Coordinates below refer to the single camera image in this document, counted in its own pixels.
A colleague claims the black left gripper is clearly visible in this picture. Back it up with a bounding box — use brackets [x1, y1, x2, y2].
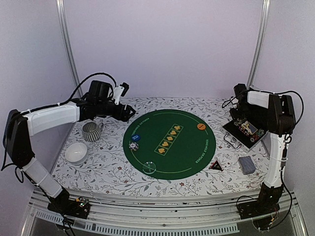
[96, 99, 136, 121]

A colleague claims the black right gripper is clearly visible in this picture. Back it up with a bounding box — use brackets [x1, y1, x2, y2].
[230, 103, 252, 121]

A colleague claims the blue small blind button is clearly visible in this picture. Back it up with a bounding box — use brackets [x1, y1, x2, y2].
[131, 134, 141, 142]

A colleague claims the stack of poker chips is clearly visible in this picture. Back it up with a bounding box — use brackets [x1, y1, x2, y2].
[129, 142, 139, 151]

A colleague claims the orange big blind button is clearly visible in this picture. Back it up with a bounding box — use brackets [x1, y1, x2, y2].
[197, 123, 206, 130]

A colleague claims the black red triangular card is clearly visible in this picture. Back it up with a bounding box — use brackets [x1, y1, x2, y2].
[209, 160, 223, 172]

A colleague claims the clear round dealer button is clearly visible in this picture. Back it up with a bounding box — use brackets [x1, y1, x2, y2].
[142, 161, 157, 175]

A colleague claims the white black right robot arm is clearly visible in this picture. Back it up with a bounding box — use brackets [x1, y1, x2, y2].
[230, 84, 300, 214]

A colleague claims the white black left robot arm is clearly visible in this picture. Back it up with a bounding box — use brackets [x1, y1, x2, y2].
[3, 80, 135, 214]

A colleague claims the aluminium poker chip case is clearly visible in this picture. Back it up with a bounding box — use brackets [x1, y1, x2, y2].
[222, 85, 269, 153]

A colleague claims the striped ceramic mug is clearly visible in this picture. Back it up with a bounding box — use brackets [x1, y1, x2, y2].
[82, 122, 104, 142]

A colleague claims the deck of playing cards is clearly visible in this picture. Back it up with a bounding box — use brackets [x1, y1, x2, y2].
[238, 156, 256, 175]

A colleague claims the round green poker mat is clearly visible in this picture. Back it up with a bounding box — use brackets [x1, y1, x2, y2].
[123, 109, 217, 180]

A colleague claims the floral patterned tablecloth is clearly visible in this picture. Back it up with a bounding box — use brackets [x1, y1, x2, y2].
[52, 98, 269, 197]

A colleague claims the white ceramic bowl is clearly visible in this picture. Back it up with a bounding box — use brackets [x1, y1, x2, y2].
[65, 143, 88, 165]

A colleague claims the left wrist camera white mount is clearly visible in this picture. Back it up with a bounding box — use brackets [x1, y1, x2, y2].
[113, 82, 129, 105]

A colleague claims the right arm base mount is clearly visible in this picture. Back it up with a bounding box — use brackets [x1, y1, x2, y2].
[236, 195, 280, 231]

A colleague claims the right aluminium frame post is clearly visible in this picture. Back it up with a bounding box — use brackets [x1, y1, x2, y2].
[246, 0, 271, 89]

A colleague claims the aluminium frame post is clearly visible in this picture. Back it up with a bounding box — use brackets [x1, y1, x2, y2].
[56, 0, 80, 87]
[246, 0, 271, 89]

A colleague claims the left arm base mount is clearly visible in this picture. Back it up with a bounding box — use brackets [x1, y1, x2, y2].
[47, 194, 91, 219]

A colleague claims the aluminium front rail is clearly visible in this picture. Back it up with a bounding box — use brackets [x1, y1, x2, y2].
[21, 190, 308, 236]

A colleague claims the left aluminium frame post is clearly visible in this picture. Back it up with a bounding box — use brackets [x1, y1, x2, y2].
[56, 0, 80, 87]

